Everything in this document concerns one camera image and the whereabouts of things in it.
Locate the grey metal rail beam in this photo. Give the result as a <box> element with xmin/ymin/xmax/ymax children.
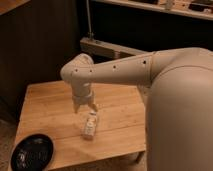
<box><xmin>80</xmin><ymin>37</ymin><xmax>144</xmax><ymax>59</ymax></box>

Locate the wooden table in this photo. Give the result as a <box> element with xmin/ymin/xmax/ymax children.
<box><xmin>15</xmin><ymin>81</ymin><xmax>146</xmax><ymax>171</ymax></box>

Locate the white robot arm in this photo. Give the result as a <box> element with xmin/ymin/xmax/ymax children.
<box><xmin>60</xmin><ymin>47</ymin><xmax>213</xmax><ymax>171</ymax></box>

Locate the vertical metal pole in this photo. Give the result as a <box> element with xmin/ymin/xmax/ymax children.
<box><xmin>86</xmin><ymin>0</ymin><xmax>94</xmax><ymax>41</ymax></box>

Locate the small white bottle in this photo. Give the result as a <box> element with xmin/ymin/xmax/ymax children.
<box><xmin>82</xmin><ymin>112</ymin><xmax>98</xmax><ymax>140</ymax></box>

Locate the wooden wall shelf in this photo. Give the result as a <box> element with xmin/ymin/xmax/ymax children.
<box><xmin>93</xmin><ymin>0</ymin><xmax>213</xmax><ymax>21</ymax></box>

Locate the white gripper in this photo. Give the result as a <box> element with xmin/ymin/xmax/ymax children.
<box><xmin>72</xmin><ymin>91</ymin><xmax>98</xmax><ymax>114</ymax></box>

